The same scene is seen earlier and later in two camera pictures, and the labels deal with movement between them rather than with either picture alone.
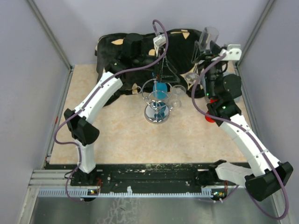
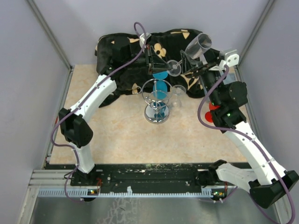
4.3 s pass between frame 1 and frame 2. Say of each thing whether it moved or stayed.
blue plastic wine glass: stayed
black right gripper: moved
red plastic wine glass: stayed
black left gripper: moved
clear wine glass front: moved
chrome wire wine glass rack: stayed
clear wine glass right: stayed
